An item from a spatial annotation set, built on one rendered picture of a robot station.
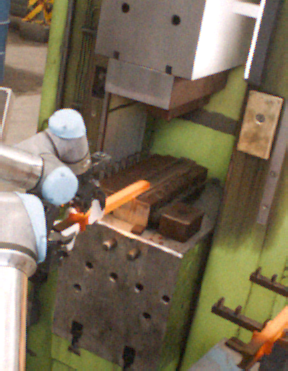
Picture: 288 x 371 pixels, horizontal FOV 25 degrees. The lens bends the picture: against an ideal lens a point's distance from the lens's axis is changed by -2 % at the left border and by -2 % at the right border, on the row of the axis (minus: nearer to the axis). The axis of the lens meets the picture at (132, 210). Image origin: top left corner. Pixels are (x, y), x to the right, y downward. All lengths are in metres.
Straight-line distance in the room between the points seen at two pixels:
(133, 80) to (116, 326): 0.73
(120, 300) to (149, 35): 0.76
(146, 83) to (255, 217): 0.49
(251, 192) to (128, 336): 0.56
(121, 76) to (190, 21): 0.25
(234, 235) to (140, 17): 0.67
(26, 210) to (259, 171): 0.90
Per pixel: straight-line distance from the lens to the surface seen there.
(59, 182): 1.31
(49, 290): 2.36
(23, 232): 1.08
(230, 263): 1.96
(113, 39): 1.80
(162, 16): 1.72
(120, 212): 1.90
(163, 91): 1.74
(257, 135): 1.79
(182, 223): 1.81
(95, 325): 2.03
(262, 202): 1.86
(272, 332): 1.47
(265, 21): 1.73
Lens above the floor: 1.74
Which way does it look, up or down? 25 degrees down
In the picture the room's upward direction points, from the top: 10 degrees clockwise
